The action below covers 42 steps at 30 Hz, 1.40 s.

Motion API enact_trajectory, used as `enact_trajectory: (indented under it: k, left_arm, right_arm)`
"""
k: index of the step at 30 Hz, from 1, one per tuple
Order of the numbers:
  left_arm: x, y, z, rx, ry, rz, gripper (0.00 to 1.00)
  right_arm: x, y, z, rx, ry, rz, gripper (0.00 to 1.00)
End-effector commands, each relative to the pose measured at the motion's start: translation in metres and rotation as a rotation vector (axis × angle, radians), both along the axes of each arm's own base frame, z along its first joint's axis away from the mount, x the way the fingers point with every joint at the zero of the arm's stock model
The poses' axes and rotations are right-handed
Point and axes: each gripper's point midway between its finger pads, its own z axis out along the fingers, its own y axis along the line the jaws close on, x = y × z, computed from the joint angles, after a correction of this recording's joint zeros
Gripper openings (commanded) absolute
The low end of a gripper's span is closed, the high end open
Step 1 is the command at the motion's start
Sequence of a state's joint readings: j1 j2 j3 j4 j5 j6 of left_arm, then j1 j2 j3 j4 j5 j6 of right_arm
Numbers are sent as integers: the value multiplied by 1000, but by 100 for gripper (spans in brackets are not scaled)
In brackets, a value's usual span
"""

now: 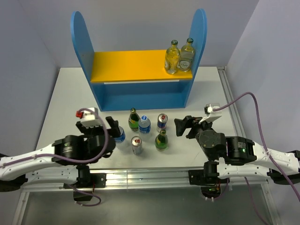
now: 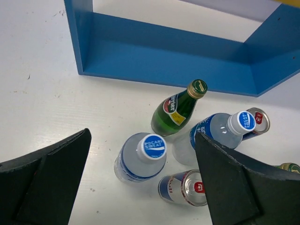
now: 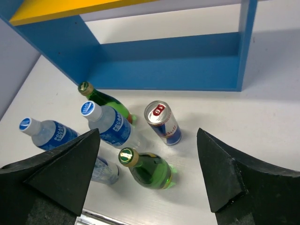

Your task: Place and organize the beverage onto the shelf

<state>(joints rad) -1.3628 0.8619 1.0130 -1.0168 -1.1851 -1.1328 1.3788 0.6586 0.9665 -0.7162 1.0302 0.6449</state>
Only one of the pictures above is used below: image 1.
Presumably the green glass bottle back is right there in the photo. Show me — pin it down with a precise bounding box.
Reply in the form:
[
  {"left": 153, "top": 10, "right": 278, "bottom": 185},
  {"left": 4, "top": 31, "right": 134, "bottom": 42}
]
[{"left": 128, "top": 108, "right": 140, "bottom": 131}]

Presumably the green glass bottle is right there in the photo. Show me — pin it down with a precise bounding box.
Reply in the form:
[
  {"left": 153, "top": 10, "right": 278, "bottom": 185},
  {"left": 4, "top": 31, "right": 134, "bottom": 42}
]
[
  {"left": 155, "top": 129, "right": 168, "bottom": 151},
  {"left": 128, "top": 108, "right": 140, "bottom": 131}
]

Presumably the green glass bottle front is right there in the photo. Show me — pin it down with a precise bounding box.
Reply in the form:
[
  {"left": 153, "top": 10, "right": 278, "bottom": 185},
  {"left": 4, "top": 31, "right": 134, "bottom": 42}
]
[{"left": 155, "top": 129, "right": 168, "bottom": 151}]

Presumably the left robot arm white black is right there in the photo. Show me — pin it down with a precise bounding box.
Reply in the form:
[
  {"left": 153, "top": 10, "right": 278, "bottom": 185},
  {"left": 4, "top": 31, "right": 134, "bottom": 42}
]
[{"left": 0, "top": 116, "right": 121, "bottom": 192}]

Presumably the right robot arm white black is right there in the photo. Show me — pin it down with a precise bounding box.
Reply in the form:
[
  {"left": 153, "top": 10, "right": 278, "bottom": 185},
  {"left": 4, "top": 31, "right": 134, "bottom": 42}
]
[{"left": 174, "top": 114, "right": 300, "bottom": 186}]

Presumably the blue and yellow wooden shelf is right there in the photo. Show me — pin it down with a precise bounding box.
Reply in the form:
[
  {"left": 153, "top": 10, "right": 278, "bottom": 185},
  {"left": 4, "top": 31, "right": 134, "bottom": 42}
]
[{"left": 70, "top": 8, "right": 207, "bottom": 111}]

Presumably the water bottle blue label left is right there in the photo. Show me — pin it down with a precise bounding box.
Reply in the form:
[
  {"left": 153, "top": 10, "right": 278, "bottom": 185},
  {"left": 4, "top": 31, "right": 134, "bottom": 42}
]
[{"left": 114, "top": 126, "right": 128, "bottom": 150}]

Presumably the water bottle blue label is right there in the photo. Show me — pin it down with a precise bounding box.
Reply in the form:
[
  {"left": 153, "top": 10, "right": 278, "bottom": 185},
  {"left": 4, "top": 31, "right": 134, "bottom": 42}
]
[
  {"left": 138, "top": 115, "right": 151, "bottom": 142},
  {"left": 114, "top": 126, "right": 128, "bottom": 150}
]

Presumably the red bull can back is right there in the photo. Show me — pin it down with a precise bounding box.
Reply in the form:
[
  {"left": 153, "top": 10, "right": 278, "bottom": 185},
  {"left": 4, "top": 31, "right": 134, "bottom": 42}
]
[{"left": 157, "top": 113, "right": 168, "bottom": 132}]

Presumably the silver can front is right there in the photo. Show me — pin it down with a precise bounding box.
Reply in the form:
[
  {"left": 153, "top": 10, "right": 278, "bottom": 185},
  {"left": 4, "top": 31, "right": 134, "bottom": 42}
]
[{"left": 131, "top": 136, "right": 143, "bottom": 155}]

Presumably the water bottle blue label centre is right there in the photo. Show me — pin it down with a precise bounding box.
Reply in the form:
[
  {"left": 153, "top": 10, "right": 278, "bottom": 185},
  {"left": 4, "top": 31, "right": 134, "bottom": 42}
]
[{"left": 138, "top": 115, "right": 151, "bottom": 142}]

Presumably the clear drink glass bottle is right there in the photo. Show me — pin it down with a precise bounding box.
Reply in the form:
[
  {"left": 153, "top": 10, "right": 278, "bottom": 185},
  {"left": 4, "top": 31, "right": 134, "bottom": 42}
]
[{"left": 177, "top": 37, "right": 195, "bottom": 72}]

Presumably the yellow drink glass bottle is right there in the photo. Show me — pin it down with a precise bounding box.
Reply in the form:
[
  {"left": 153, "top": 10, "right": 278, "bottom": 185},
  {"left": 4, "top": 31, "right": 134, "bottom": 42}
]
[{"left": 165, "top": 40, "right": 180, "bottom": 74}]

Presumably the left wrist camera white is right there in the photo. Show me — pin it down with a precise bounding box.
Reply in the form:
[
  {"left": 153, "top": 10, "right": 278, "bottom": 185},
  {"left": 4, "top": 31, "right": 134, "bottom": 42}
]
[{"left": 76, "top": 110, "right": 101, "bottom": 128}]

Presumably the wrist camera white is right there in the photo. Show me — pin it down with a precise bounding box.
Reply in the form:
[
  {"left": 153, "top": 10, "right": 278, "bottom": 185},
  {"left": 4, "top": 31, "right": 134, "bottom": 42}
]
[
  {"left": 76, "top": 110, "right": 101, "bottom": 128},
  {"left": 198, "top": 103, "right": 222, "bottom": 124}
]

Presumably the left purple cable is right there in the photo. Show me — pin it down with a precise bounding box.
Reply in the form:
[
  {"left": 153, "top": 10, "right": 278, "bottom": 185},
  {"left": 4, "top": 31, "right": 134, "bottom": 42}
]
[{"left": 0, "top": 108, "right": 110, "bottom": 167}]

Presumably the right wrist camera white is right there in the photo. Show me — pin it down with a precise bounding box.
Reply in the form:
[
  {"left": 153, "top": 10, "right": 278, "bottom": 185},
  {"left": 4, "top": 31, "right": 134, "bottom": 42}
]
[{"left": 198, "top": 103, "right": 222, "bottom": 124}]

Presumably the aluminium rail frame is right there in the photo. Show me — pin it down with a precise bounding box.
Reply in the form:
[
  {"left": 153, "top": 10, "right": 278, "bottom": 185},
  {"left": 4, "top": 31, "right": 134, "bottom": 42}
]
[{"left": 13, "top": 67, "right": 282, "bottom": 225}]

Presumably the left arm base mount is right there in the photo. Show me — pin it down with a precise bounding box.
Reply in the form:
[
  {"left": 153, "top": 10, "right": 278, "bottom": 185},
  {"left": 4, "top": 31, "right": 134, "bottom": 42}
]
[{"left": 73, "top": 173, "right": 106, "bottom": 203}]

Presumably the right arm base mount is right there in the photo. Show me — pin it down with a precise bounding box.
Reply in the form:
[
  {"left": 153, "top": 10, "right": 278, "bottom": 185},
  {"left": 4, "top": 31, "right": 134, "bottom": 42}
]
[{"left": 188, "top": 169, "right": 230, "bottom": 202}]

